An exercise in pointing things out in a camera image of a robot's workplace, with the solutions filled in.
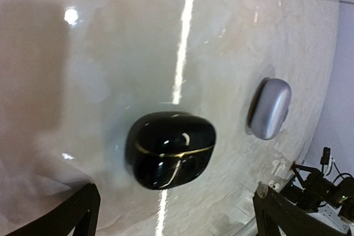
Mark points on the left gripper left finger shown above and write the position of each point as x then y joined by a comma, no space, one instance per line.
77,215

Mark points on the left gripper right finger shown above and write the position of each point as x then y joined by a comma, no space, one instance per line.
275,214

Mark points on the purple earbud charging case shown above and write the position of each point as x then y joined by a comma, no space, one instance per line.
269,108

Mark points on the black earbud charging case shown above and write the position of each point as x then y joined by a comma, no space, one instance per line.
169,149

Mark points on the white stem earbud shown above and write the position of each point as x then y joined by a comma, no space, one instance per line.
274,185
279,168

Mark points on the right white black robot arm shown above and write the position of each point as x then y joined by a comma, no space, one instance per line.
310,190

